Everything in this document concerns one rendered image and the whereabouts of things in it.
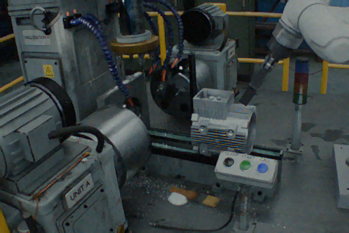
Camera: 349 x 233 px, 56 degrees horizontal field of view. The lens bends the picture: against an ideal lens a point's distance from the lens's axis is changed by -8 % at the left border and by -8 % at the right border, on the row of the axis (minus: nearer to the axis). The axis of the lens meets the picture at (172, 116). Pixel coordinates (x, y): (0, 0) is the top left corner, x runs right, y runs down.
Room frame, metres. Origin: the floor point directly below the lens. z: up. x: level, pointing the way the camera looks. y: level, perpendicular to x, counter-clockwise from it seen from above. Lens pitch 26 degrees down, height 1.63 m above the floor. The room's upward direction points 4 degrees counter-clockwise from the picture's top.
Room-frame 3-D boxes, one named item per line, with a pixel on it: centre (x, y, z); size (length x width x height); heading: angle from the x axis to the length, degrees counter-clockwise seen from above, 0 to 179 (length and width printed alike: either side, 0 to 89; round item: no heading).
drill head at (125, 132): (0.96, 0.25, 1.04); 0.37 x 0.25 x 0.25; 152
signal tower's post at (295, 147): (1.29, -0.53, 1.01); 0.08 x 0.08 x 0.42; 62
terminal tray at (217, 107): (1.15, -0.15, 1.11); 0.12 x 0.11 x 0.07; 63
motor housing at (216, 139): (1.13, -0.19, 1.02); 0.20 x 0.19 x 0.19; 63
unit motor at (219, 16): (1.82, -0.24, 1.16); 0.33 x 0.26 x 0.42; 152
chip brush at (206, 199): (1.02, -0.06, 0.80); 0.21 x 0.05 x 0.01; 56
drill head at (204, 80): (1.57, -0.07, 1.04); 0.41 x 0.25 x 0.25; 152
